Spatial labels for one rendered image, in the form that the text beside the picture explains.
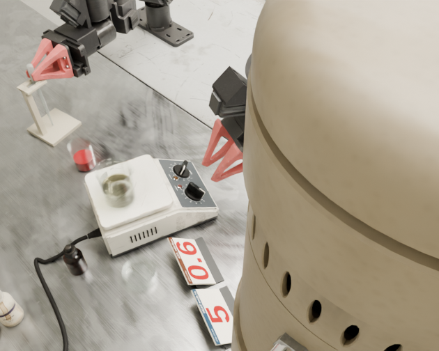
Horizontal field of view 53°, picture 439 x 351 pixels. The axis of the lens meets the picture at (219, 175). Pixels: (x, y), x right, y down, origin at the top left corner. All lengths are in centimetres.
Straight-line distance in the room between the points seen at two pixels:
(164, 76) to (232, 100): 52
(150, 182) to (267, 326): 60
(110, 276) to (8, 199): 26
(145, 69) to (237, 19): 32
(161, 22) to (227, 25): 18
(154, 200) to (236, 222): 16
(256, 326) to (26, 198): 76
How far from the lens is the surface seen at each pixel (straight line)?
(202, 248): 76
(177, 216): 74
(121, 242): 74
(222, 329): 68
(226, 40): 120
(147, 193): 73
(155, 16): 121
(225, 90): 59
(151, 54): 116
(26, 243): 84
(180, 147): 91
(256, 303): 16
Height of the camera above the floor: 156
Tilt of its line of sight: 50 degrees down
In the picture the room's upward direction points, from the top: straight up
